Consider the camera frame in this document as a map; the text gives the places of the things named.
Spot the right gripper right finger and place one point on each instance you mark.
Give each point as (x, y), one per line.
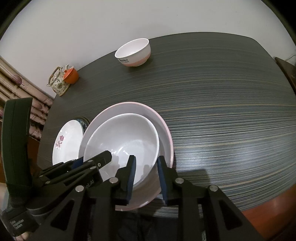
(204, 213)

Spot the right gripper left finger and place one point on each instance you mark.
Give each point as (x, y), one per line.
(108, 203)

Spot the large pink bowl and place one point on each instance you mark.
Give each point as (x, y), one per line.
(150, 188)

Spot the white pink-flower plate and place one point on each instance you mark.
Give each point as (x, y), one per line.
(67, 143)

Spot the large blue floral plate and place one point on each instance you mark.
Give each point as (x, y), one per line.
(84, 122)

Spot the white bowl blue base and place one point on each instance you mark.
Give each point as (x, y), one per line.
(124, 135)

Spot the white bowl pink base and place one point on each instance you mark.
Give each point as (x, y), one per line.
(134, 53)

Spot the beige patterned curtain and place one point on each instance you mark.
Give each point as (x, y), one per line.
(14, 86)

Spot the floral ceramic teapot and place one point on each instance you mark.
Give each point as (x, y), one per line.
(56, 80)

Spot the orange lidded cup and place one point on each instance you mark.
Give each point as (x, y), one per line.
(71, 76)

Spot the dark side cabinet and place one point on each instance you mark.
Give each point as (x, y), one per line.
(289, 71)

